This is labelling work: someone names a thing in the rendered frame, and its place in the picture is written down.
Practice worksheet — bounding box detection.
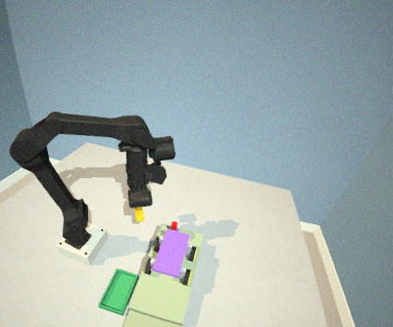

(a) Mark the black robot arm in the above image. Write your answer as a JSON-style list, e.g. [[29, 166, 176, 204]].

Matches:
[[9, 112, 175, 250]]

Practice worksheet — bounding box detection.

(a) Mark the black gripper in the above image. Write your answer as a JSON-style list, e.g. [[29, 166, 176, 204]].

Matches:
[[125, 163, 153, 209]]

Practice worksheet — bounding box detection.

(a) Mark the olive green ramp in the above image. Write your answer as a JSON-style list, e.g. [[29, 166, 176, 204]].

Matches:
[[123, 228, 204, 327]]

